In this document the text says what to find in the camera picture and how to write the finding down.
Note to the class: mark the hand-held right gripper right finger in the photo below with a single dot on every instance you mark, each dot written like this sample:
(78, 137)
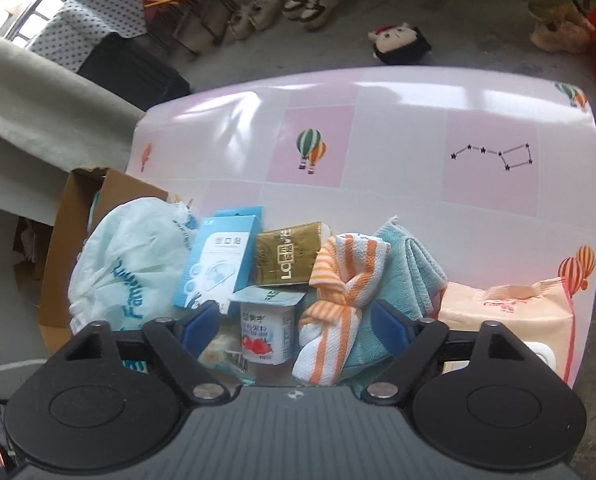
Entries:
(387, 330)

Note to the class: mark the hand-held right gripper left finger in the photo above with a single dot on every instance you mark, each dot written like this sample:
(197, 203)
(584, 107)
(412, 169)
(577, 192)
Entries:
(200, 327)

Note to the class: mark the clear bread packet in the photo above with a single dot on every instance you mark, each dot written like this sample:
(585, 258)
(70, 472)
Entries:
(223, 357)

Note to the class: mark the orange striped white towel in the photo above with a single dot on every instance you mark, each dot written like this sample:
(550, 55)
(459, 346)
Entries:
(328, 320)

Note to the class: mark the white yogurt cup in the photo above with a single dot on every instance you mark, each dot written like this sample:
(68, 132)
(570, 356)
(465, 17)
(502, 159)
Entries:
(268, 330)

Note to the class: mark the teal towel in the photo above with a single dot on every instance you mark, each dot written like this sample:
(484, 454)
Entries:
(407, 265)

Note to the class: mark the white green plastic bag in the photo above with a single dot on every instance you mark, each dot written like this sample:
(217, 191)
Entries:
(123, 260)

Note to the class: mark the gold tea packet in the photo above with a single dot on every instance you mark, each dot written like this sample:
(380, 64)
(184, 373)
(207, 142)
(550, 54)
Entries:
(288, 255)

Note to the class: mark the brown cardboard box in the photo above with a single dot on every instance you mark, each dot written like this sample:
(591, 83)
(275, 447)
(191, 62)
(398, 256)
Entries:
(60, 260)

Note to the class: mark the beige soft bundle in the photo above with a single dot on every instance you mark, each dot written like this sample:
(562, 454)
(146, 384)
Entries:
(560, 22)

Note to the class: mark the light blue paper box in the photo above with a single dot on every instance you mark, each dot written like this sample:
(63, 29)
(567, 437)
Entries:
(213, 260)

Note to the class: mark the pink tissue pack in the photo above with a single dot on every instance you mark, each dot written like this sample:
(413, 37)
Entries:
(502, 315)

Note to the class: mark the pink printed tablecloth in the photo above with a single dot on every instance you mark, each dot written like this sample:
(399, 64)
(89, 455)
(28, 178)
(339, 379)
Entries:
(402, 185)

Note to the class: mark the black haired plush doll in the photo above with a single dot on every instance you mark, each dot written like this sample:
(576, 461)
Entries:
(402, 42)

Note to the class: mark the metal shoe rack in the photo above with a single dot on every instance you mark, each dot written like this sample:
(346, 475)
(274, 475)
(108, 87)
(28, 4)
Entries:
(198, 20)

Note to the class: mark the polka dot cloth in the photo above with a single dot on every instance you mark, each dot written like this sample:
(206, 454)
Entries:
(88, 25)

